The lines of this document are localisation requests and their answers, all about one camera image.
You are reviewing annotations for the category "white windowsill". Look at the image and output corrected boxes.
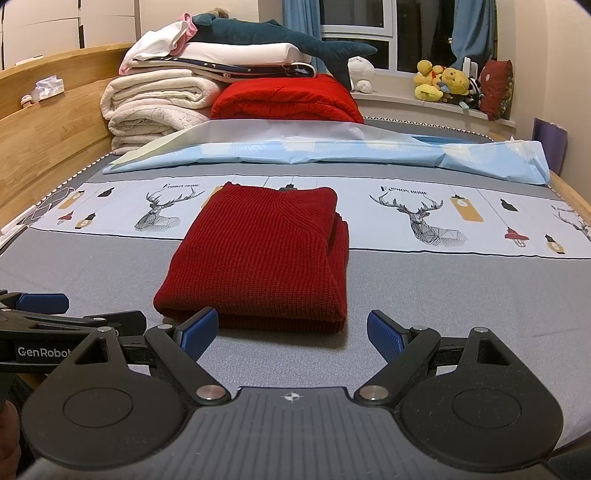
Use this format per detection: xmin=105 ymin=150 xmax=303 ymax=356
xmin=351 ymin=90 xmax=516 ymax=128

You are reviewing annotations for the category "white seal plush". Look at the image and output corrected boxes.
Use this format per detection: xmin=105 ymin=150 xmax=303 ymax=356
xmin=347 ymin=55 xmax=376 ymax=93

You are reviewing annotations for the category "white wardrobe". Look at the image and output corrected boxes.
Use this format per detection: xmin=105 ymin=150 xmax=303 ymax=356
xmin=0 ymin=0 xmax=142 ymax=70

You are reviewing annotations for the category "pink garment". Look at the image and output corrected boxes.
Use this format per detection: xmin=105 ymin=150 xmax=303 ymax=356
xmin=117 ymin=13 xmax=199 ymax=77

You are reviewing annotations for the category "tissue pack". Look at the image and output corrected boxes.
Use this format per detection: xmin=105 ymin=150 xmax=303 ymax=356
xmin=34 ymin=76 xmax=65 ymax=100

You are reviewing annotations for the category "navy starred cloth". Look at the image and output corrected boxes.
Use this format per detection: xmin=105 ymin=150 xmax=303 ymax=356
xmin=166 ymin=55 xmax=318 ymax=84

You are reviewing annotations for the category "light blue duvet cover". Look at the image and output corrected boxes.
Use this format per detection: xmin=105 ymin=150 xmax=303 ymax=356
xmin=102 ymin=121 xmax=551 ymax=185

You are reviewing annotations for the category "wooden bed frame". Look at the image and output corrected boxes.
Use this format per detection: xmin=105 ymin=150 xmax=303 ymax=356
xmin=0 ymin=42 xmax=591 ymax=232

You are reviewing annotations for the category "yellow duck plush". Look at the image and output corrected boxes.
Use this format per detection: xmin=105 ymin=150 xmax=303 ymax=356
xmin=413 ymin=59 xmax=444 ymax=103

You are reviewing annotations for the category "red folded blanket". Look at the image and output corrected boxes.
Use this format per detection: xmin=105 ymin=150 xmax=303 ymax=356
xmin=210 ymin=74 xmax=365 ymax=125

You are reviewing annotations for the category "window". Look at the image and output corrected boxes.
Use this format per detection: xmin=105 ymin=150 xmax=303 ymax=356
xmin=318 ymin=0 xmax=462 ymax=75

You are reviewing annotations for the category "blue curtain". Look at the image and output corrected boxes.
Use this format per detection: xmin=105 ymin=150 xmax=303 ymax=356
xmin=450 ymin=0 xmax=498 ymax=84
xmin=283 ymin=0 xmax=323 ymax=75

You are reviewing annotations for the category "dark blue shark plush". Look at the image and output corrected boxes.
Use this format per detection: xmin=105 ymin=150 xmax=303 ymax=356
xmin=191 ymin=13 xmax=378 ymax=89

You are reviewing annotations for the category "dark red knit sweater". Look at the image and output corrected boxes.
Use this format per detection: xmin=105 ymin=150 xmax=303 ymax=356
xmin=153 ymin=181 xmax=351 ymax=335

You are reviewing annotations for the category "white folded garment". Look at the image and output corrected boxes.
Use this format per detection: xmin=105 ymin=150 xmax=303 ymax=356
xmin=124 ymin=21 xmax=197 ymax=68

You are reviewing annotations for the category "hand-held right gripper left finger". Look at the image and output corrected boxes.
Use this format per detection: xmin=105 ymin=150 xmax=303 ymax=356
xmin=69 ymin=307 xmax=232 ymax=408

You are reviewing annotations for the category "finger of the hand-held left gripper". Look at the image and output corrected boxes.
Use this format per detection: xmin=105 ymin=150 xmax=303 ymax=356
xmin=0 ymin=291 xmax=70 ymax=315
xmin=0 ymin=309 xmax=147 ymax=341

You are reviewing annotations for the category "purple bag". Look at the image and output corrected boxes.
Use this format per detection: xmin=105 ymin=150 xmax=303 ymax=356
xmin=532 ymin=117 xmax=568 ymax=174

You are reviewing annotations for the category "striped plush toy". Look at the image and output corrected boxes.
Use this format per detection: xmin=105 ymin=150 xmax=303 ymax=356
xmin=459 ymin=78 xmax=485 ymax=110

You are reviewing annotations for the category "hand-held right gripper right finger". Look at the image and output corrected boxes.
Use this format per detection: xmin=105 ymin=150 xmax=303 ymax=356
xmin=355 ymin=310 xmax=523 ymax=408

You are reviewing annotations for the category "yellow bear plush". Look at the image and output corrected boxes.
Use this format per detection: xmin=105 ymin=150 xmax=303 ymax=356
xmin=438 ymin=67 xmax=471 ymax=103

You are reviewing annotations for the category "dark red cushion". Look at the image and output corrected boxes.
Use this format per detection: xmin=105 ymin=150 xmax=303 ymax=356
xmin=478 ymin=59 xmax=515 ymax=121

